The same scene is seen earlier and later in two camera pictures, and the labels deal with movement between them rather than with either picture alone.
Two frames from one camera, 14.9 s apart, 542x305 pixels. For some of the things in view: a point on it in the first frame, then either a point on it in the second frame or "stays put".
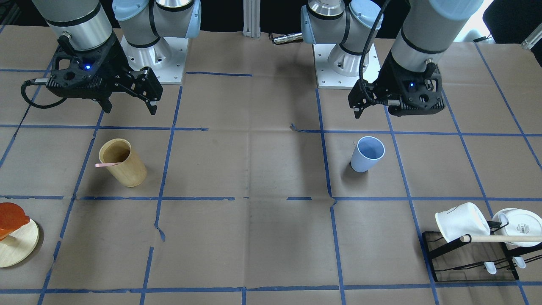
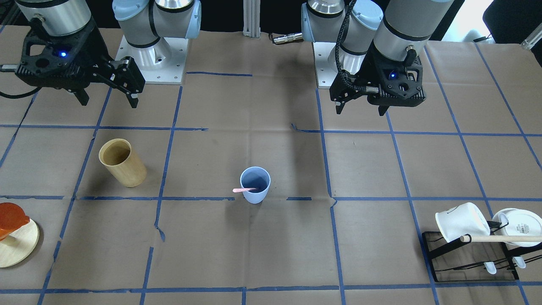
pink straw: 104,164 -> 240,189
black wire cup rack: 486,258 stays put
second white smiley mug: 521,223 stays put
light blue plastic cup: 368,151 -> 255,177
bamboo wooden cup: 132,172 stays put
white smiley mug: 466,219 stays put
